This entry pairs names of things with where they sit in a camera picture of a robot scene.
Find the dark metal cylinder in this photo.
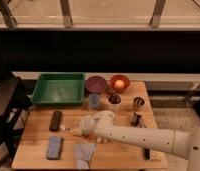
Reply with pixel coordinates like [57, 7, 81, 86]
[131, 112, 142, 126]

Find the black remote control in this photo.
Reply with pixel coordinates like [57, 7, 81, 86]
[49, 111, 62, 131]

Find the purple bowl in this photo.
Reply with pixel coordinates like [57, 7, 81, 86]
[85, 76, 107, 94]

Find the orange bowl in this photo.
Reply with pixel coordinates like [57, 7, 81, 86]
[110, 75, 130, 93]

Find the green plastic tray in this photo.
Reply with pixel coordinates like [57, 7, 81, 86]
[31, 73, 85, 107]

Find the blue plastic cup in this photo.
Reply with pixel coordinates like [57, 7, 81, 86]
[88, 94, 101, 109]

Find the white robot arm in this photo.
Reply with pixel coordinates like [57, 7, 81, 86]
[79, 110, 200, 171]

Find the black chair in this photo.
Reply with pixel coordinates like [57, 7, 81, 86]
[0, 76, 32, 158]

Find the grey cloth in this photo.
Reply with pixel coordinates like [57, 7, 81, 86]
[74, 143, 97, 169]

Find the orange carrot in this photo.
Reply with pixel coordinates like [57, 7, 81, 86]
[82, 133, 93, 138]

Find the silver fork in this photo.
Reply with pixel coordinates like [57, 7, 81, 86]
[60, 125, 81, 136]

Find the white cup with dark contents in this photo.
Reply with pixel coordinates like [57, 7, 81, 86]
[107, 94, 121, 111]

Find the black handled knife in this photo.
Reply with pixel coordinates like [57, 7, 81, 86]
[139, 119, 150, 160]

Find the blue sponge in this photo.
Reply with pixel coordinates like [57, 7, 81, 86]
[46, 136, 63, 160]

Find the yellow ball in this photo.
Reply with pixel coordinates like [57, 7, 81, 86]
[114, 80, 124, 89]

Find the metal cup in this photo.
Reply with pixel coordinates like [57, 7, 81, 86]
[133, 97, 145, 110]

